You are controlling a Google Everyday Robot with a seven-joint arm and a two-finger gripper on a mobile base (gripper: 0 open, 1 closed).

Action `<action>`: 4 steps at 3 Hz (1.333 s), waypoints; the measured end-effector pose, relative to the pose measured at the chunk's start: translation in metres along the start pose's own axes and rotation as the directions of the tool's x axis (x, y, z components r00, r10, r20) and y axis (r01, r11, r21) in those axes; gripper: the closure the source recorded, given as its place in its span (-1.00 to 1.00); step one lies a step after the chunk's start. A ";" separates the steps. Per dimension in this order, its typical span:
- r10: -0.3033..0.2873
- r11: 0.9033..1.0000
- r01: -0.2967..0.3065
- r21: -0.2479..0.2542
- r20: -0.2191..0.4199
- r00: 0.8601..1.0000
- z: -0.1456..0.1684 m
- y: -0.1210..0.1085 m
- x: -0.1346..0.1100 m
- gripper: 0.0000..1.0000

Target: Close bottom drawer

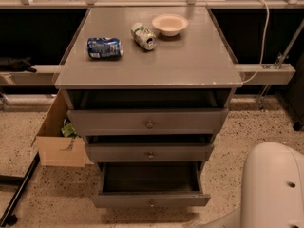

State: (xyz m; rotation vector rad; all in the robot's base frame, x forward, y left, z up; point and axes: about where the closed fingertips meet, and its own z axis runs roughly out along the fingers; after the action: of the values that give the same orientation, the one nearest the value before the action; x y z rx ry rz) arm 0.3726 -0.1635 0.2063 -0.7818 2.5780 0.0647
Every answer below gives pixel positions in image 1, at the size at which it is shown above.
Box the grey bottom drawer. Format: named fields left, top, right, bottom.
left=91, top=161, right=210, bottom=208

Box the grey drawer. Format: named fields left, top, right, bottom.
left=67, top=109, right=228, bottom=136
left=85, top=143, right=214, bottom=162
left=91, top=161, right=210, bottom=208

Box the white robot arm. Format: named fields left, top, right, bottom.
left=187, top=142, right=304, bottom=228

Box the grey drawer cabinet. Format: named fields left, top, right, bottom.
left=54, top=6, right=244, bottom=163

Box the grey top drawer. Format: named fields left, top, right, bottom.
left=67, top=109, right=228, bottom=136

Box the grey middle drawer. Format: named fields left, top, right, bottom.
left=85, top=143, right=214, bottom=162

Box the green white soda can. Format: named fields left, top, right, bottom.
left=131, top=23, right=156, bottom=50

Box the blue crushed soda can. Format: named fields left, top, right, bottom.
left=86, top=38, right=123, bottom=59

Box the white paper bowl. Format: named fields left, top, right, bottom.
left=152, top=14, right=188, bottom=37

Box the green packet in box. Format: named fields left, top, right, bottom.
left=61, top=121, right=77, bottom=138

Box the cardboard box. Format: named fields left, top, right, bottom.
left=36, top=91, right=87, bottom=167

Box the black object on ledge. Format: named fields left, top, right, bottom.
left=0, top=57, right=37, bottom=73

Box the diagonal metal strut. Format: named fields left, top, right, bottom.
left=256, top=19, right=304, bottom=111

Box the metal frame rail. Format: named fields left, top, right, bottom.
left=0, top=64, right=295, bottom=86

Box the white cable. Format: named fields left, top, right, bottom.
left=240, top=0, right=271, bottom=85

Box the black floor rail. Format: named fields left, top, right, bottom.
left=0, top=154, right=40, bottom=228

